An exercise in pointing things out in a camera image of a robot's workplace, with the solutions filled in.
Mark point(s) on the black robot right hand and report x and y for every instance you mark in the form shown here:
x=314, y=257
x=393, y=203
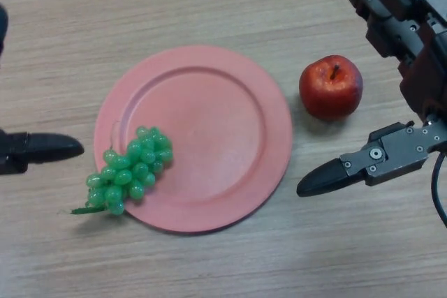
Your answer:
x=426, y=78

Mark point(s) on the pink round plate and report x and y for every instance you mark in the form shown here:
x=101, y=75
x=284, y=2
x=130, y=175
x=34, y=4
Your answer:
x=216, y=130

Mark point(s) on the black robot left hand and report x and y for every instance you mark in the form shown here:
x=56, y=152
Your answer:
x=45, y=148

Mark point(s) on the red apple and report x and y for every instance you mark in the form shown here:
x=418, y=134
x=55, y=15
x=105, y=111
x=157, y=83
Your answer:
x=330, y=92

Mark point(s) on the green grapes bunch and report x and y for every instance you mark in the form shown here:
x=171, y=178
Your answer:
x=139, y=158

